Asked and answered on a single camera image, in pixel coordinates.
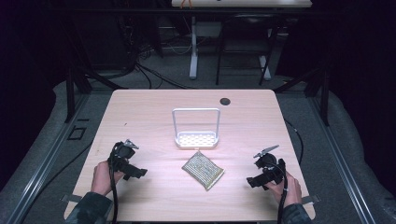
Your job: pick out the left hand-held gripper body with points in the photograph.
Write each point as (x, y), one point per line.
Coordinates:
(122, 152)

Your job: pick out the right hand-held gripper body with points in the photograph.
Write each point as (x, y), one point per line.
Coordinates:
(270, 161)

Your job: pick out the person's left hand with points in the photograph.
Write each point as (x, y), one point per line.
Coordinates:
(102, 180)

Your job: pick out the person's right hand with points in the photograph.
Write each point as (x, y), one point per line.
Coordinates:
(291, 191)

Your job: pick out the grey tape strip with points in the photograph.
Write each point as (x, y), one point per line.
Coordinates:
(71, 198)
(311, 199)

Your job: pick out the patterned woven cloth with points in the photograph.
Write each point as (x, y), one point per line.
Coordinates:
(203, 170)

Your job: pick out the black round table grommet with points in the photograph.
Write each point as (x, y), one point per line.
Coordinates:
(224, 101)

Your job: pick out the black metal stand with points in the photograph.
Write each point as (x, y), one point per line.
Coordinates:
(71, 93)
(320, 90)

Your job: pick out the black chair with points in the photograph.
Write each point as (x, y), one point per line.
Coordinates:
(246, 46)

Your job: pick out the white background desk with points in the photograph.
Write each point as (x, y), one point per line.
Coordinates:
(243, 3)

